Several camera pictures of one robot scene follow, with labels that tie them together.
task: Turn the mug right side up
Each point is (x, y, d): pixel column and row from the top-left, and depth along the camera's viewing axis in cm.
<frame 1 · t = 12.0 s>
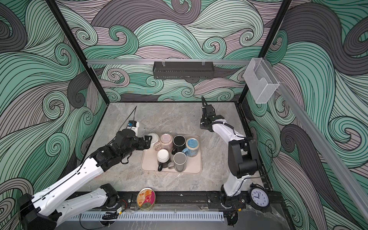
left hand: (145, 135, 75), fingers open
right hand: (205, 124, 94), fingers closed
beige rectangular tray: (149, 162, 88), on the table
white mug back left: (156, 138, 89), point 10 cm above the table
pink upside-down mug: (166, 142, 85), point 12 cm above the table
black speckled upside-down mug: (179, 142, 88), point 10 cm above the table
blue glazed upside-down mug: (192, 149, 84), point 10 cm above the table
grey upside-down mug: (179, 164, 77), point 11 cm above the table

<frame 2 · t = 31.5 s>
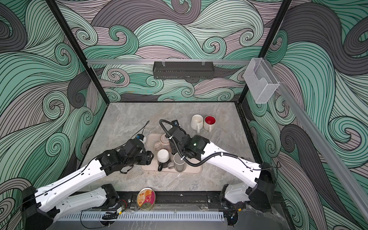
left hand: (149, 154, 75), fingers open
right hand: (173, 141, 74), fingers open
cream mug red inside: (209, 121, 105), point 4 cm above the table
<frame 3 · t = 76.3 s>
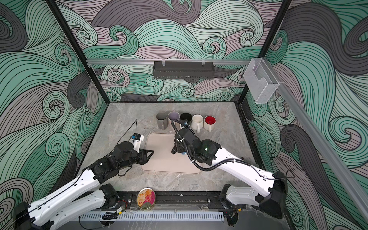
left hand: (151, 150, 74), fingers open
right hand: (178, 140, 73), fingers open
grey upside-down mug: (162, 120, 97), point 11 cm above the table
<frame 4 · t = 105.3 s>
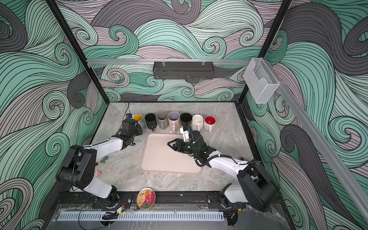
left hand: (138, 124, 94), fingers closed
right hand: (168, 146, 78), fingers open
